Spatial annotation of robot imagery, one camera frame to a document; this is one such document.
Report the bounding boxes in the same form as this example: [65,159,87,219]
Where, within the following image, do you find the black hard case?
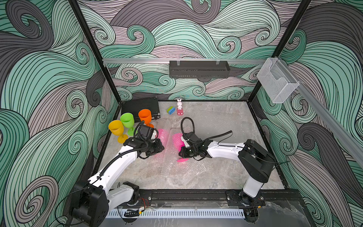
[121,97,161,123]

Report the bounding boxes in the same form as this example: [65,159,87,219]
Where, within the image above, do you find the black perforated wall tray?
[169,60,231,79]

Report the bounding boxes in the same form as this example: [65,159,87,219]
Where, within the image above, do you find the black front mounting rail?
[138,189,302,202]

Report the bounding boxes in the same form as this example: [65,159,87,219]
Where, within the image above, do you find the clear plastic wall bin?
[257,57,300,104]

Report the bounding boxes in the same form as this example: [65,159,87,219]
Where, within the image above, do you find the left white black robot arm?
[69,122,164,227]

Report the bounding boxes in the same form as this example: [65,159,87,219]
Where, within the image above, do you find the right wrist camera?
[182,132,201,147]

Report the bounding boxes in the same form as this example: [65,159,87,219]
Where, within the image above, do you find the white slotted cable duct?
[106,209,245,219]

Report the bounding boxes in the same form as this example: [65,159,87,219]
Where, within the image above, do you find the magenta wine glass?
[172,133,185,153]

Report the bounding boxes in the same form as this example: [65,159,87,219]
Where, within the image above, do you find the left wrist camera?
[146,127,159,140]

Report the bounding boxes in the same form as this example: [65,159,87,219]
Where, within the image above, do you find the aluminium back wall rail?
[102,58,266,64]

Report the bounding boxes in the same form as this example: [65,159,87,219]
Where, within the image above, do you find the green blue toy block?
[167,107,176,115]

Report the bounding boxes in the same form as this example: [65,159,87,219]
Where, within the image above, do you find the bubble wrap of magenta glass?
[161,129,210,183]

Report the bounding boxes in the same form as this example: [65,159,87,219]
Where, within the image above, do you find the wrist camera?
[146,127,159,140]
[182,132,201,147]

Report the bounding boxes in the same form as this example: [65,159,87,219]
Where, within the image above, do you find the pink wine glass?
[158,129,169,147]

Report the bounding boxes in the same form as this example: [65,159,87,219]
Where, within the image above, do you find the bubble wrap of pink glass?
[155,129,171,161]

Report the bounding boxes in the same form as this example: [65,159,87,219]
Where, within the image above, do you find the aluminium right wall rail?
[277,57,363,166]

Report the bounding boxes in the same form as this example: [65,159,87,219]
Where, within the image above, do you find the yellow wine glass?
[108,120,128,144]

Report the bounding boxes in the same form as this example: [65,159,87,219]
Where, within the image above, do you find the small bunny figurine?
[177,99,184,116]

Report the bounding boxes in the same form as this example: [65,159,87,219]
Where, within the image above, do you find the green plastic wine glass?
[120,113,135,137]

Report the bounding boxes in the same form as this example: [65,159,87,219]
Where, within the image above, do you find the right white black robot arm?
[179,117,278,208]

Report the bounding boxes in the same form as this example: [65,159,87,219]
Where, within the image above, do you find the aluminium wall rail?
[102,58,266,64]
[277,57,363,166]

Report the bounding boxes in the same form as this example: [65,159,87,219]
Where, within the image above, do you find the orange plastic wine glass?
[138,109,154,128]

